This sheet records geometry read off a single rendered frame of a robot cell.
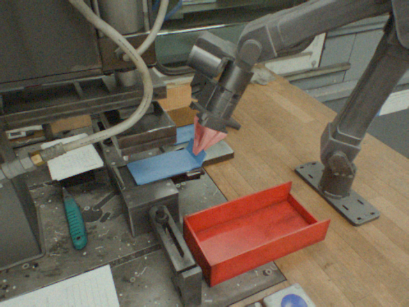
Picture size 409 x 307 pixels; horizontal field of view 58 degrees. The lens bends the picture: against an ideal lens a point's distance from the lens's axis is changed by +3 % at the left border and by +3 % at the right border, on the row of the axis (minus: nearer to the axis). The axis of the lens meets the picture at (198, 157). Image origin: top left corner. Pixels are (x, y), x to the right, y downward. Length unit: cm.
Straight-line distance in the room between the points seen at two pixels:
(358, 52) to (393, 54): 112
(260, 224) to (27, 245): 44
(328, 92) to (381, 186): 89
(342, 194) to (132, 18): 55
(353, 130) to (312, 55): 89
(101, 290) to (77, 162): 31
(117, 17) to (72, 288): 45
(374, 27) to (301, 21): 113
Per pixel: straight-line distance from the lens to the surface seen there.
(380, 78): 71
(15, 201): 66
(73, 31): 54
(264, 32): 66
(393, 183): 95
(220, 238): 72
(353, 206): 84
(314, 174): 89
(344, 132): 75
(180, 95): 111
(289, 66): 155
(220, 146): 92
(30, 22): 53
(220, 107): 71
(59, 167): 86
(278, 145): 98
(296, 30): 66
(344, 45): 172
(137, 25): 59
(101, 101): 61
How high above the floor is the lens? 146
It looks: 38 degrees down
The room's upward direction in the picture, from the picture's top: straight up
